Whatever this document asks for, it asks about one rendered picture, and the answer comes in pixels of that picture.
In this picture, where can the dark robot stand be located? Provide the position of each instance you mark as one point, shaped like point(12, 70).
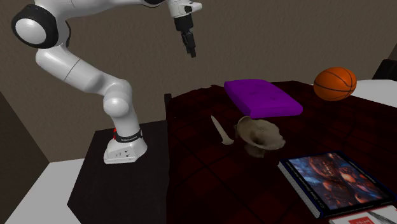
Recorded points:
point(124, 192)

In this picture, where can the orange basketball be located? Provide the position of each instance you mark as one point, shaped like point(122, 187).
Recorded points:
point(335, 83)

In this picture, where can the beige hat-shaped object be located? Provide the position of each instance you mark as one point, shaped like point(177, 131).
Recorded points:
point(260, 135)

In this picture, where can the dark blue picture book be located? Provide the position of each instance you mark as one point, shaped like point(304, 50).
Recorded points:
point(335, 181)

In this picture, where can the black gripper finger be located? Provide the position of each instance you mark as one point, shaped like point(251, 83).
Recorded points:
point(190, 46)

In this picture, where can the bed with dark red cover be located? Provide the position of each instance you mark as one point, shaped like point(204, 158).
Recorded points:
point(217, 180)

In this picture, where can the white and red book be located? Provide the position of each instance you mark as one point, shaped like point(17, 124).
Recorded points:
point(366, 218)

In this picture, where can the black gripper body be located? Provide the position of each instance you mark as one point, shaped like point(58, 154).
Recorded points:
point(183, 23)

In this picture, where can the black furniture piece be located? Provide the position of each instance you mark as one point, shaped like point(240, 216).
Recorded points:
point(387, 70)

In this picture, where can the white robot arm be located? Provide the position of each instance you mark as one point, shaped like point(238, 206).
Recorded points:
point(83, 74)

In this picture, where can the purple pillow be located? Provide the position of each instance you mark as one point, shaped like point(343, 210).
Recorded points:
point(263, 97)

